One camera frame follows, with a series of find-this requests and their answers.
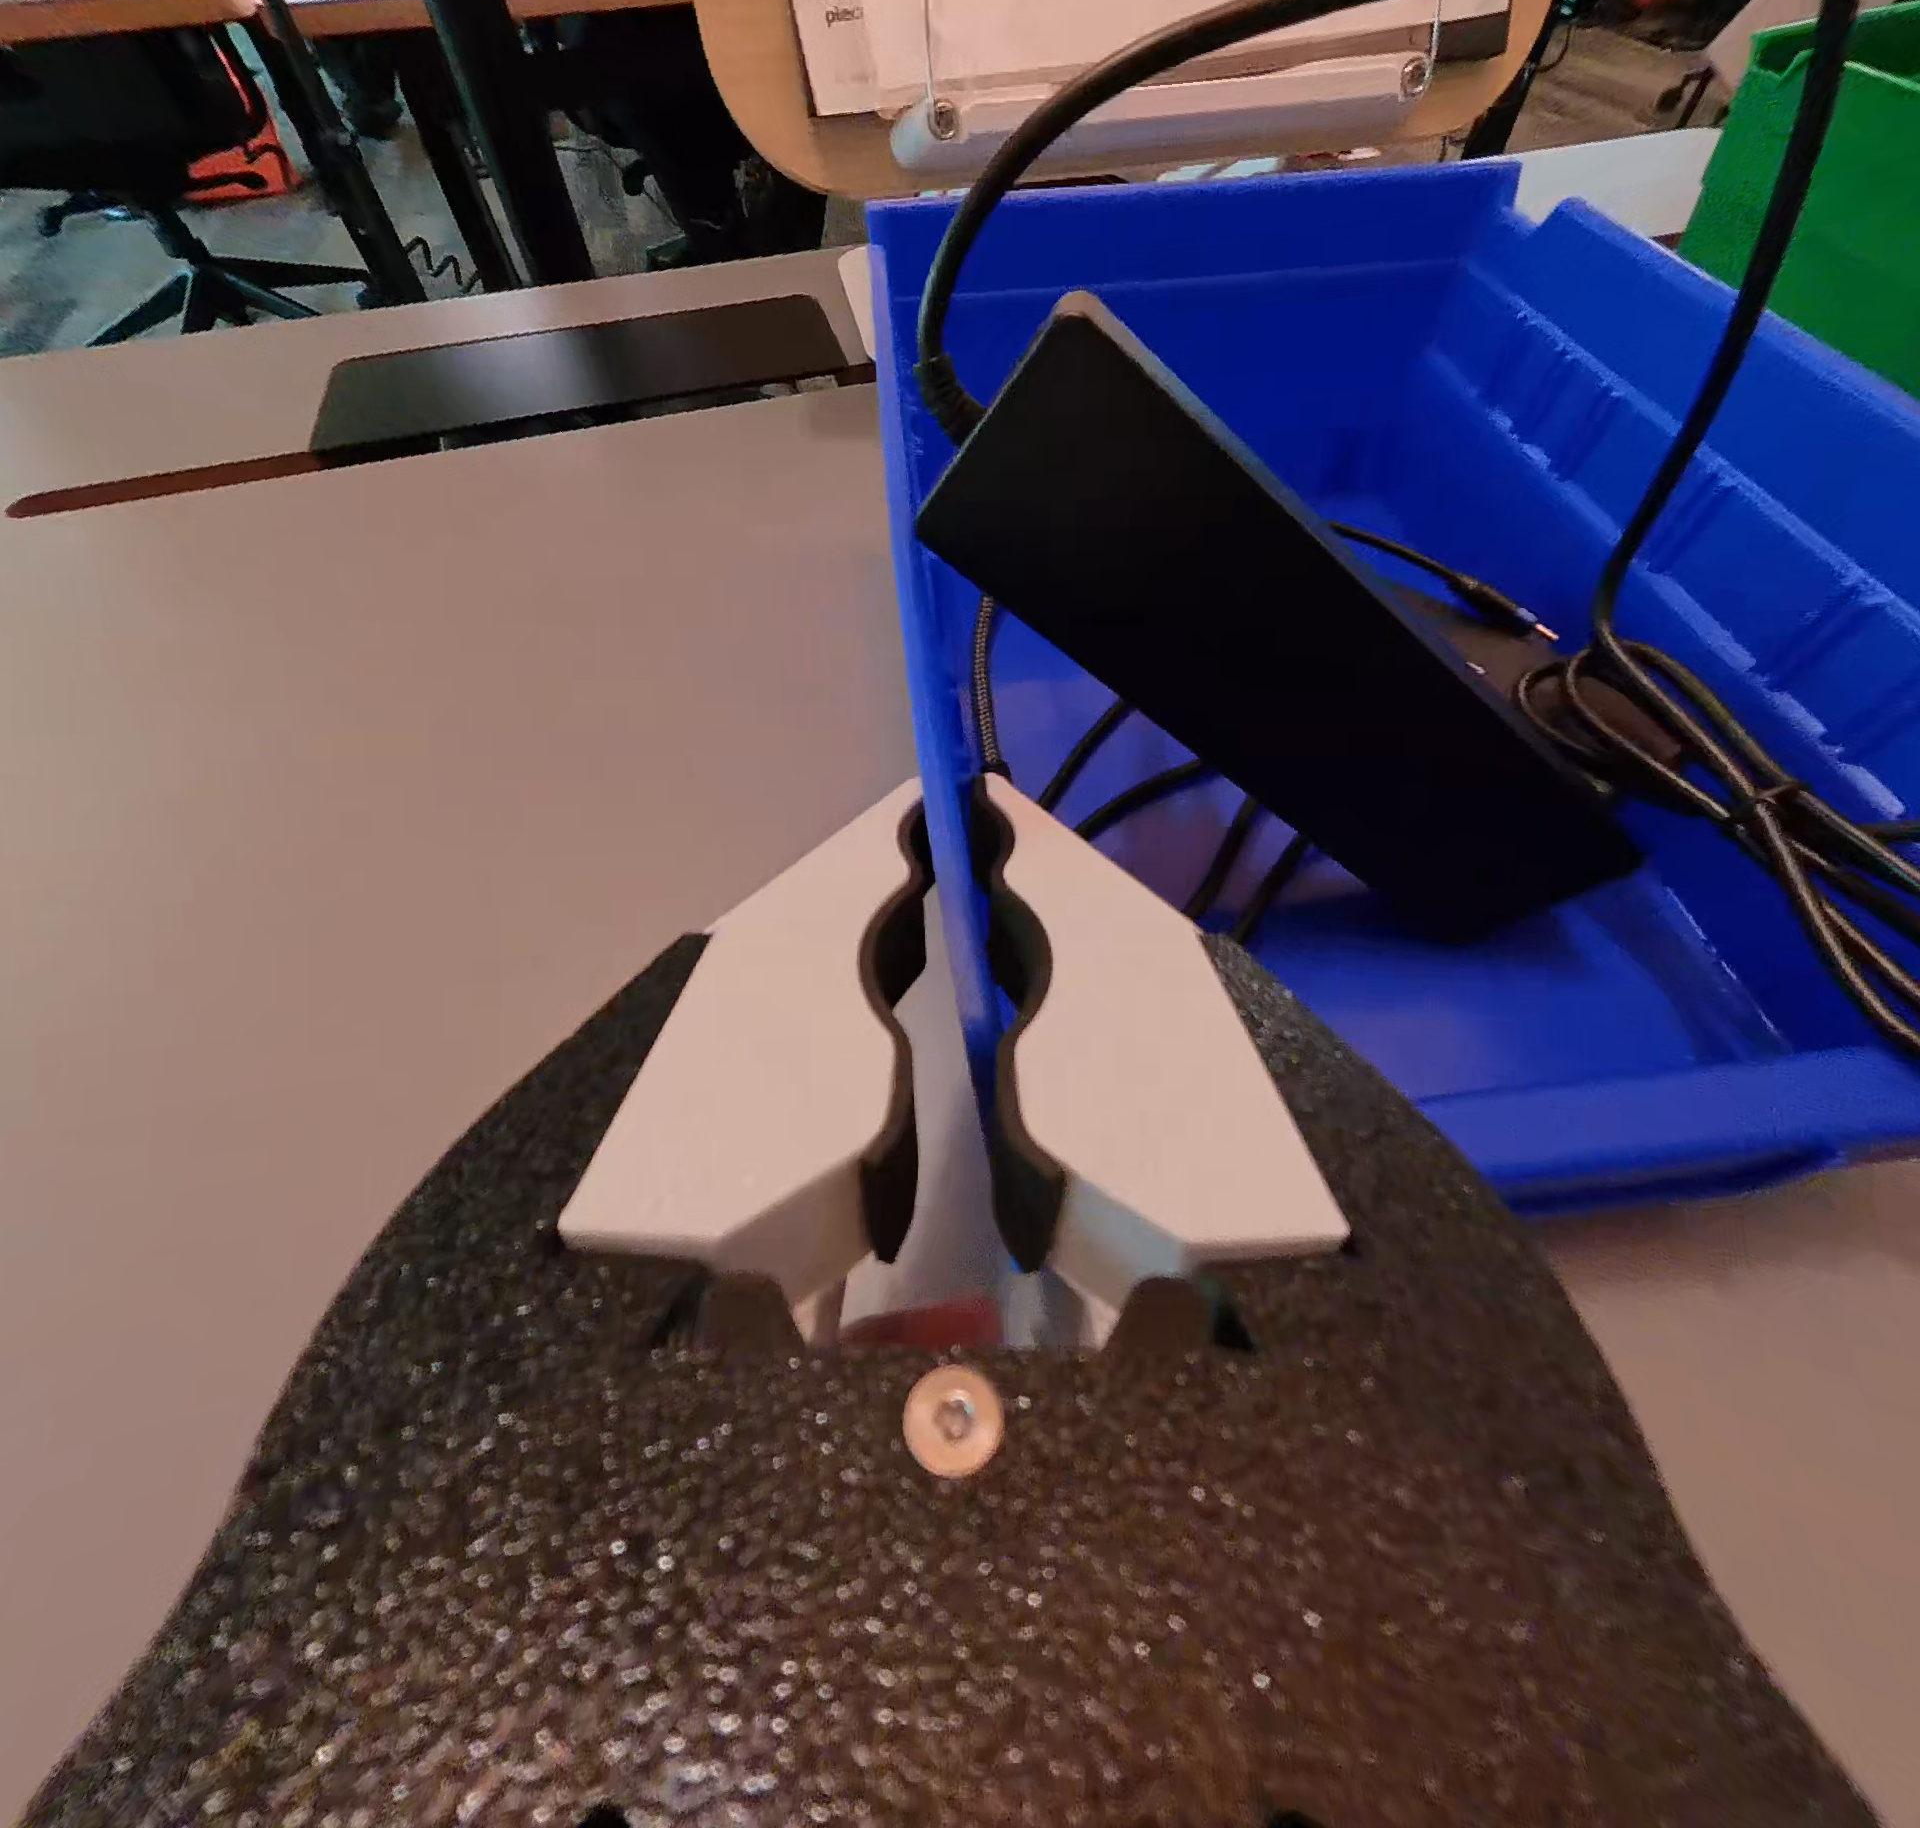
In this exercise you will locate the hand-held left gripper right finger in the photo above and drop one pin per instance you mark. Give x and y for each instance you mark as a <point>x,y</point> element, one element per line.
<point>1170,1108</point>

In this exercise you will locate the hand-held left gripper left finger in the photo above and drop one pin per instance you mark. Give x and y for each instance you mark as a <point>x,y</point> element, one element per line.
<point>735,1092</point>

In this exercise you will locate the blue plastic bin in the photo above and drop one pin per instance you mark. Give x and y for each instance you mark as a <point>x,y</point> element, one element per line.
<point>1351,298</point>

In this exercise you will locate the green plastic bin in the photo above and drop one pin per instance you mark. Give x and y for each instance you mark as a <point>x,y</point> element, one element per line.
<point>1831,208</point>

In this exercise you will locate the black office chair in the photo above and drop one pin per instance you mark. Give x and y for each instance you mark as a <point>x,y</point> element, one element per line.
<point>134,132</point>

